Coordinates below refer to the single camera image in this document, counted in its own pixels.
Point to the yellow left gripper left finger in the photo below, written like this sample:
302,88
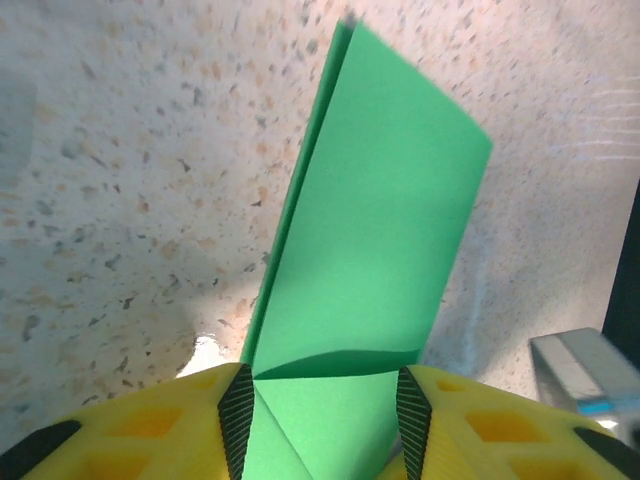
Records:
125,435

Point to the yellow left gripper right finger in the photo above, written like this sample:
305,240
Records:
500,435

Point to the green paper sheet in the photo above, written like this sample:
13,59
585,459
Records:
380,225

